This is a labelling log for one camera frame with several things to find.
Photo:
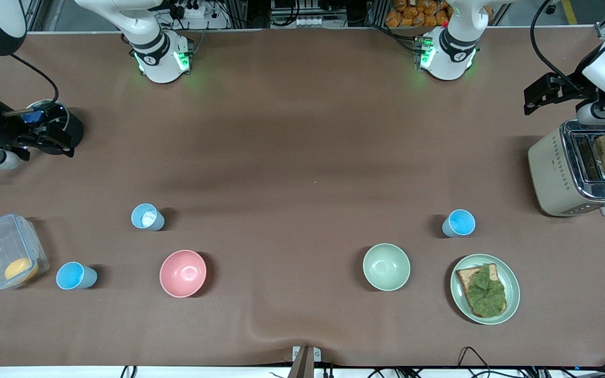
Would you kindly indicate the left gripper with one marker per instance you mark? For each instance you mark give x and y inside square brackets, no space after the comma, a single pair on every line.
[571,90]

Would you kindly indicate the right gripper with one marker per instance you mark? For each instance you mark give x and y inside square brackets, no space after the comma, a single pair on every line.
[2,131]

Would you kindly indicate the blue cup with white inside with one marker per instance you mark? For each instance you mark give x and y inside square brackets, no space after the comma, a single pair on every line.
[147,217]

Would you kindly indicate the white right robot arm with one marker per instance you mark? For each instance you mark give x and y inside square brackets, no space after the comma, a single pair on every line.
[160,58]

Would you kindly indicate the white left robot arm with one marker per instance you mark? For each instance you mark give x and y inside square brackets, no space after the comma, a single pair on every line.
[452,52]

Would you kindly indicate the glass lid blue knob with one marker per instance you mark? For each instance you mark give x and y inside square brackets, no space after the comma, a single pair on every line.
[45,107]

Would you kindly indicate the cream toaster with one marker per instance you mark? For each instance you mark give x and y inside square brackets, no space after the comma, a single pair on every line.
[549,168]

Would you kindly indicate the orange round food piece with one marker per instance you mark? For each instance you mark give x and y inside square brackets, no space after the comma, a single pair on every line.
[21,269]

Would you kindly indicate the bag of orange buns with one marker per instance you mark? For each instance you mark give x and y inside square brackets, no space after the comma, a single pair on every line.
[418,13]

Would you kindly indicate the pink bowl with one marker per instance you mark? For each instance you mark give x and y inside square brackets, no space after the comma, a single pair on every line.
[183,273]

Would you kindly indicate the white power strip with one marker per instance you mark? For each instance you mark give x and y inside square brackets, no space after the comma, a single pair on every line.
[306,22]
[195,10]

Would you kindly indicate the pale green plate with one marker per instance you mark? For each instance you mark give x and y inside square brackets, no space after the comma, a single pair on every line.
[512,289]

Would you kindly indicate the toast slice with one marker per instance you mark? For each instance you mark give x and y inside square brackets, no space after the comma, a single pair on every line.
[462,277]

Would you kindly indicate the green lettuce leaf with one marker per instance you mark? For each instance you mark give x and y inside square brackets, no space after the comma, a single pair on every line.
[486,294]

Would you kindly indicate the pale green bowl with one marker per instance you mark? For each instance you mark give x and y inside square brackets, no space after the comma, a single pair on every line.
[386,266]

